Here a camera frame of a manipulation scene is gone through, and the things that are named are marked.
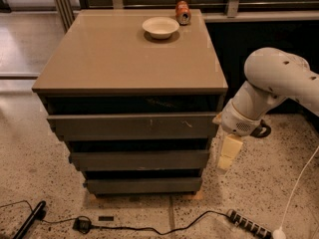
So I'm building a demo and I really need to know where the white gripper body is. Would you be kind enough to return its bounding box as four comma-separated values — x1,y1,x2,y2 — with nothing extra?
221,101,271,138

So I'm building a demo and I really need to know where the grey top drawer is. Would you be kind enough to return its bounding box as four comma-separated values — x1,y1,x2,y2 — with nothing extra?
48,113,218,141

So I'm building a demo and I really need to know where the grey drawer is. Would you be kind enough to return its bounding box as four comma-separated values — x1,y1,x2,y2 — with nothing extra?
48,113,218,141
84,177,202,194
69,150,209,171

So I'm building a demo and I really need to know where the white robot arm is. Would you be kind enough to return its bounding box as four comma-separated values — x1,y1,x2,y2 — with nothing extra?
213,48,319,172

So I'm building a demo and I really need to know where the grey drawer cabinet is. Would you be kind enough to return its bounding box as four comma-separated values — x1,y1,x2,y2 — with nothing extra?
33,10,227,182

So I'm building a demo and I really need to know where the grey bottom drawer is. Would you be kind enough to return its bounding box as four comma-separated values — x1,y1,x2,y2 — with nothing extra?
84,177,202,194

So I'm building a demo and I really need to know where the grey middle drawer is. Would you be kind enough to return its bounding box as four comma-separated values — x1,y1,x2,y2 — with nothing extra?
69,150,209,171

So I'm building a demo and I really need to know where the black power strip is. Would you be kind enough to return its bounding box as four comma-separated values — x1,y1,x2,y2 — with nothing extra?
226,209,272,239

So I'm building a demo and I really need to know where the white paper bowl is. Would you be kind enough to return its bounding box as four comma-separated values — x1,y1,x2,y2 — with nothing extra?
142,17,179,40

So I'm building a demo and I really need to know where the orange soda can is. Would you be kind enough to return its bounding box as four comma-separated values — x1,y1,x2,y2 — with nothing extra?
175,1,191,25

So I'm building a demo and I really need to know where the small black floor tag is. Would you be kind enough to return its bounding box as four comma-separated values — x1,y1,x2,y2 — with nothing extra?
99,216,114,221

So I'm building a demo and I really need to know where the black stand foot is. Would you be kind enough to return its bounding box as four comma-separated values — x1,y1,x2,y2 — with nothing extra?
13,200,46,239

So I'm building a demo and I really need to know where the white plug with cable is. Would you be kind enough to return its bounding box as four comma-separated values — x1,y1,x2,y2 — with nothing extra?
272,145,319,239

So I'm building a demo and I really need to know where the black power adapter cable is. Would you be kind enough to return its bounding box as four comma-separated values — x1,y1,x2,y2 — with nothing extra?
0,200,230,236

